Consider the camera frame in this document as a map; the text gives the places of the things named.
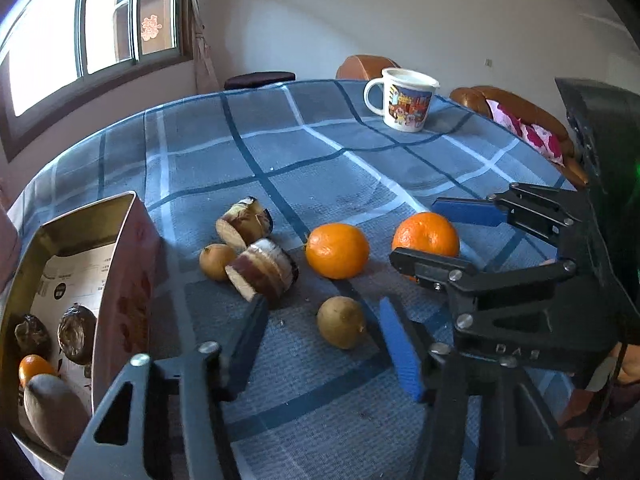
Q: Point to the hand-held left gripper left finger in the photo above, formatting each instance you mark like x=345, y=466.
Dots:
x=245, y=345

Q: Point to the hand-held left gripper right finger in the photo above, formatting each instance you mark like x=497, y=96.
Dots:
x=400, y=350

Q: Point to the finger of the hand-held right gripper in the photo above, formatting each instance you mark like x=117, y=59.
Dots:
x=465, y=210
x=425, y=262

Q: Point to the large orange mandarin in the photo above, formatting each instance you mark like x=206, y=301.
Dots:
x=337, y=257
x=425, y=232

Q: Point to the small brown round fruit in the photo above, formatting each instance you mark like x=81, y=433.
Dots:
x=217, y=261
x=342, y=321

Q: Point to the cut brown sugarcane piece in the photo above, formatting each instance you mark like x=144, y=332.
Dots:
x=245, y=222
x=262, y=272

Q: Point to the pink metal tin box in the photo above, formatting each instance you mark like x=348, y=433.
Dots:
x=130, y=280

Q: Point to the dried brown fruit shell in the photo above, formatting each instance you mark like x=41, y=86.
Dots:
x=76, y=332
x=31, y=336

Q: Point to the small orange mandarin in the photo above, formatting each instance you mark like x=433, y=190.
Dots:
x=35, y=367

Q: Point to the person's right hand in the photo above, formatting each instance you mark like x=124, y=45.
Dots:
x=627, y=367

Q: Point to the pink floral cushion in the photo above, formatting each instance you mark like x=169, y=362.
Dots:
x=530, y=135

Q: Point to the brown leather sofa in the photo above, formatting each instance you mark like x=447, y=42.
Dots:
x=540, y=115

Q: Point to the white cartoon print mug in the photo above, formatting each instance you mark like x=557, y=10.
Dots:
x=407, y=102

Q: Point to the blue plaid tablecloth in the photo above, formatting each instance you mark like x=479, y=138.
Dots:
x=300, y=160

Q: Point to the brown leather chair back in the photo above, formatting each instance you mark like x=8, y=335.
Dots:
x=360, y=66

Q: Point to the printed paper sheet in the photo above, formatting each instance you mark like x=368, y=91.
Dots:
x=75, y=270

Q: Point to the dark round stool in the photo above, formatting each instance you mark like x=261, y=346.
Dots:
x=260, y=80

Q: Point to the narrow pink curtain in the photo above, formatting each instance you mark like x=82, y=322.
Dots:
x=202, y=35

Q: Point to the red paper window decal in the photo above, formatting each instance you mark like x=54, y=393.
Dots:
x=151, y=28

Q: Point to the sliding glass window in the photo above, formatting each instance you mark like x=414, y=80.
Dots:
x=100, y=20

